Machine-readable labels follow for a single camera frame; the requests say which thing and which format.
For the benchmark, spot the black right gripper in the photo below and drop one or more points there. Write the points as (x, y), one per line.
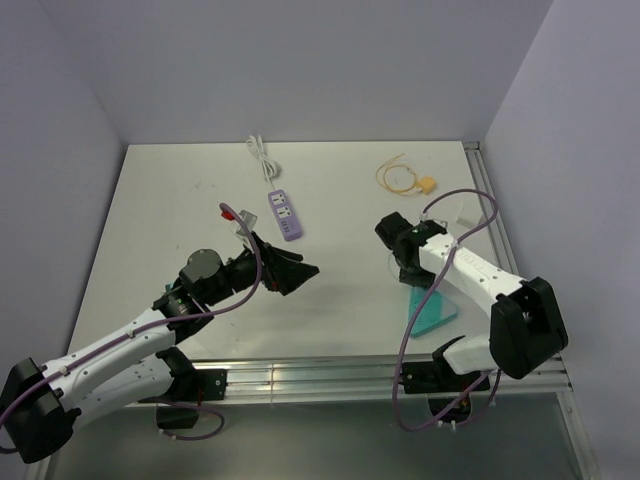
(425, 281)

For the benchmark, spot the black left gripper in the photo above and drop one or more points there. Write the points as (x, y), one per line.
(283, 276)

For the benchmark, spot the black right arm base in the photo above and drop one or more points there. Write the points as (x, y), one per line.
(429, 377)

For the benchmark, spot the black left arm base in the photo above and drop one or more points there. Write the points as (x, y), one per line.
(179, 409)

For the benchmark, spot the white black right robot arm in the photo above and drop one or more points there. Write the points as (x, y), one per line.
(525, 324)

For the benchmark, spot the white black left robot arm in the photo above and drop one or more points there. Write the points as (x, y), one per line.
(43, 404)

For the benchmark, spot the teal triangular power strip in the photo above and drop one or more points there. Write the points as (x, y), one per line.
(436, 312)

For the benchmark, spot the purple power strip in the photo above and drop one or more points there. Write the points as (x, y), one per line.
(285, 216)

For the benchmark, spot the small white block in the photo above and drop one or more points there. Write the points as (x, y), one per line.
(469, 216)

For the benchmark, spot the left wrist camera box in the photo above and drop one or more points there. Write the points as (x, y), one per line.
(242, 224)

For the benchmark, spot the aluminium front rail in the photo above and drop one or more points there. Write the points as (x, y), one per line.
(336, 379)

